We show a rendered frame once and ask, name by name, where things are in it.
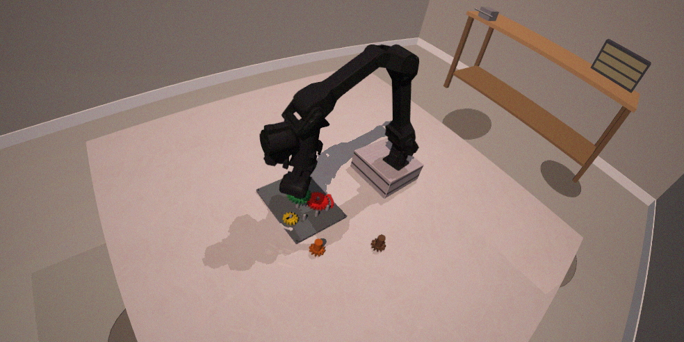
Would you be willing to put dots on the green gear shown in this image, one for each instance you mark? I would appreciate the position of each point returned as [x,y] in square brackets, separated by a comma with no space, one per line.
[300,200]

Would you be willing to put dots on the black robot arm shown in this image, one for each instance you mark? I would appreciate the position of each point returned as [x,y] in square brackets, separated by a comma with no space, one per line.
[315,102]

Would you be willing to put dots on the orange gear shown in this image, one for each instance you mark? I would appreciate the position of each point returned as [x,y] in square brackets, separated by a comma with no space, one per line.
[317,248]

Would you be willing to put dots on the yellow gear with black stripe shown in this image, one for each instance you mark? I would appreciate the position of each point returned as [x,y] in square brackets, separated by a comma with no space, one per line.
[290,220]

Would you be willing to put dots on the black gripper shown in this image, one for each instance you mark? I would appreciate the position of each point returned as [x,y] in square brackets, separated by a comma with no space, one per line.
[296,183]

